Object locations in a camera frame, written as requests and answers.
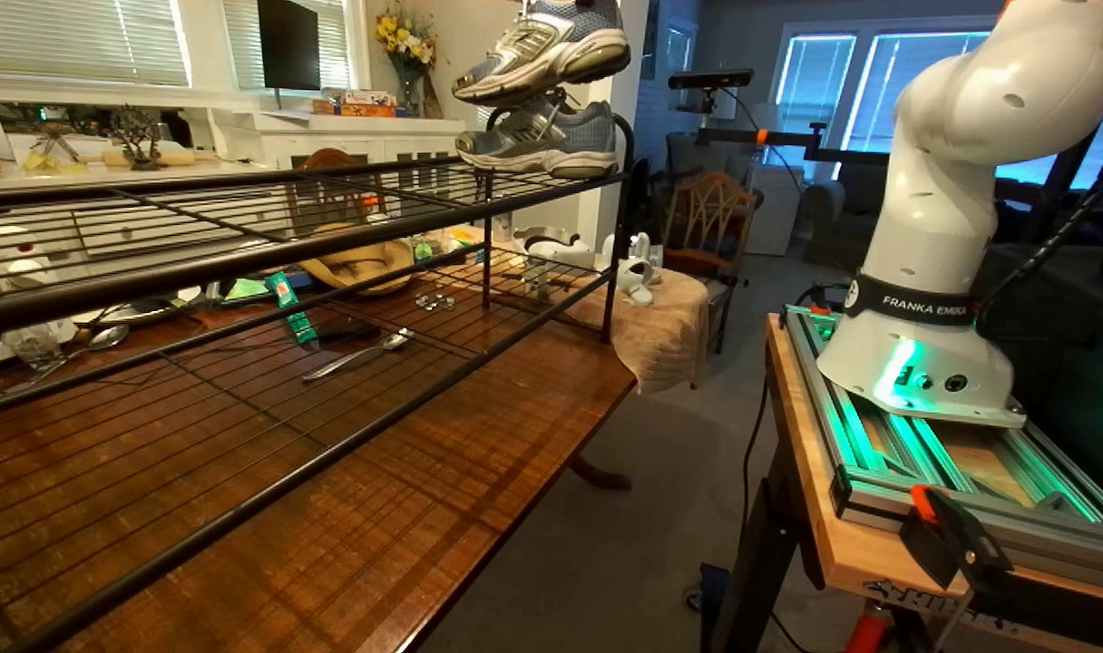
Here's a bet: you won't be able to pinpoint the blue grey sneaker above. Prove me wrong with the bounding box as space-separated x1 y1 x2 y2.
451 0 636 108
455 91 625 182

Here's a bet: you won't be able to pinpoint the black metal shoe rack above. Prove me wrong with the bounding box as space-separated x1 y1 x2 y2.
0 107 641 653

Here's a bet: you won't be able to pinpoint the beige cloth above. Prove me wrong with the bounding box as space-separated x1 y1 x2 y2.
562 258 717 399

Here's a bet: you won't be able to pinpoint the clear glass pebbles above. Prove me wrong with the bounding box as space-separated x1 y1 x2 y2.
411 286 461 317

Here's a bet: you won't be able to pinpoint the silver metal spoon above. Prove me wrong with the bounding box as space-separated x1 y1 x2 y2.
298 324 417 390

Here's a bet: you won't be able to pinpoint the wooden dining chair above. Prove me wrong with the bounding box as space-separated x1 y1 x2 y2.
287 147 387 238
657 167 761 356

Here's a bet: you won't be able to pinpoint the green tube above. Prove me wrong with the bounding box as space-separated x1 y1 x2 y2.
261 269 323 353

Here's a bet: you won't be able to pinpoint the white sideboard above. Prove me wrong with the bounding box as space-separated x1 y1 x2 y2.
0 68 471 176

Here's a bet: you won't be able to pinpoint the wooden workbench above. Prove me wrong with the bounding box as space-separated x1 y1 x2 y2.
709 307 1103 653

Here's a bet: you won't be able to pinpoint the yellow flowers in vase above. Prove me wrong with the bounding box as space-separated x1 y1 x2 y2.
370 4 444 119

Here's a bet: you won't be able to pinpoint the black flat screen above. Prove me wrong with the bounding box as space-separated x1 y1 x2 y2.
253 0 328 95

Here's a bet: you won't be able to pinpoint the orange black clamp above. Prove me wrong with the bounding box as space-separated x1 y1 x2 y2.
894 483 1017 594

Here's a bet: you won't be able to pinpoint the small potted plant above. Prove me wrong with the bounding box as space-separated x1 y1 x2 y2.
102 107 171 176

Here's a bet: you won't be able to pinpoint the white window blind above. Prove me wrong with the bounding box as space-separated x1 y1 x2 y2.
0 0 196 88

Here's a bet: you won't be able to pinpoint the black camera on boom stand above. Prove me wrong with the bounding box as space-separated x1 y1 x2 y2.
665 64 854 167

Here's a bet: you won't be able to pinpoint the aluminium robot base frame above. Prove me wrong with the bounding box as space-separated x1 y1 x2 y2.
779 303 1103 594

